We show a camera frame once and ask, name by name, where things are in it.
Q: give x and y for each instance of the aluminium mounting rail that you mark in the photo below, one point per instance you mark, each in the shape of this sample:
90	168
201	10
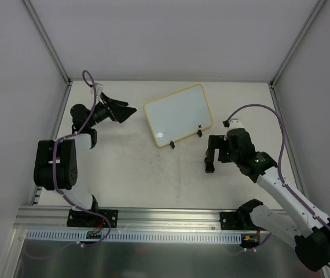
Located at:
129	219

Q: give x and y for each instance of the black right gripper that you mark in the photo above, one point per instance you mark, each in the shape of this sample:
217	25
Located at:
218	141

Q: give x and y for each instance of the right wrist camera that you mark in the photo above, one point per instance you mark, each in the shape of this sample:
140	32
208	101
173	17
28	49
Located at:
231	125

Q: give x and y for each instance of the aluminium frame post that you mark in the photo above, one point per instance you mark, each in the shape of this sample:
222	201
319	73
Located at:
319	4
34	16

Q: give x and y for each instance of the left aluminium frame post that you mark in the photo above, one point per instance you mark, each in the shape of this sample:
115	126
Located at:
34	16

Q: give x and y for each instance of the yellow framed small whiteboard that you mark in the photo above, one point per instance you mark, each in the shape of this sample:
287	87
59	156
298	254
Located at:
178	115

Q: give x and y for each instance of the right aluminium frame post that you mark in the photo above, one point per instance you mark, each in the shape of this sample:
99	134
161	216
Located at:
319	4

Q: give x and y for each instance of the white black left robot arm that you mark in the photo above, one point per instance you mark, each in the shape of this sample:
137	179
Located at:
56	163

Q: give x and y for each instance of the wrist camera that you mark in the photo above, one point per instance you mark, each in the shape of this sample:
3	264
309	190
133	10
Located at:
231	125
98	88

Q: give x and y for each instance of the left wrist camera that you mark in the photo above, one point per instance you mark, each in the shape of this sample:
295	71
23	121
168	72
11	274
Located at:
98	88

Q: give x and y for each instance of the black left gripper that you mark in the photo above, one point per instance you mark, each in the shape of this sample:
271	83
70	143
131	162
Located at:
112	108

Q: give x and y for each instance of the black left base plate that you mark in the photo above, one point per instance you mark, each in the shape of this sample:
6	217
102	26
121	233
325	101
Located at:
108	217

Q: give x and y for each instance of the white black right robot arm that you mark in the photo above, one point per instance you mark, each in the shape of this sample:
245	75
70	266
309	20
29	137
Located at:
306	230

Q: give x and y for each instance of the black felt whiteboard eraser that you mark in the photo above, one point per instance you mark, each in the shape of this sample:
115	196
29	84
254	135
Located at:
209	166

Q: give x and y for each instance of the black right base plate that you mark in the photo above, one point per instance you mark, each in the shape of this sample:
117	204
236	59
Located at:
236	221

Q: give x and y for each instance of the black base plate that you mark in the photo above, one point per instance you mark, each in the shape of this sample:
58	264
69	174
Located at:
108	217
236	221

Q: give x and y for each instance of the white slotted cable duct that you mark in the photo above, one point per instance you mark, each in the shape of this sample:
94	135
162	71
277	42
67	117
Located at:
135	237

